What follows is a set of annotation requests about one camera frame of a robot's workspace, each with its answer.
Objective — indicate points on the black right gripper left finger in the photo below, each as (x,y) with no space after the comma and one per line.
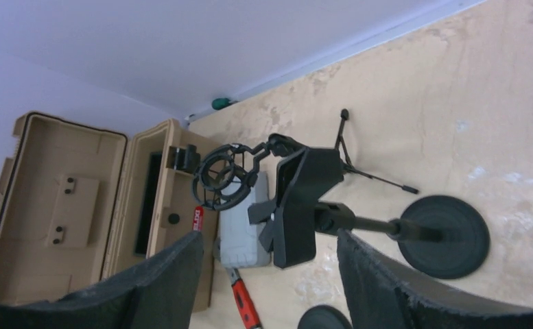
(157,293)

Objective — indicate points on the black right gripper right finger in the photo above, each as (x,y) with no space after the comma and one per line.
(382,293)

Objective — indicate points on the black tripod microphone stand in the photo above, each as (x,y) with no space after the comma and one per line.
(224,177)

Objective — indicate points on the black tray in case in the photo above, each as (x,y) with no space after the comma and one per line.
(147,207)

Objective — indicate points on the red adjustable wrench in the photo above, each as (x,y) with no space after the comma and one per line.
(244,303)

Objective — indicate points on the tan plastic tool case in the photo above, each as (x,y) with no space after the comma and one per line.
(70,199)

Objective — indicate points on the black round-base shock-mount stand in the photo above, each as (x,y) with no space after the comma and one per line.
(323,317)

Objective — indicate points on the green screwdriver handle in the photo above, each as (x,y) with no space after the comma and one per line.
(222,103)

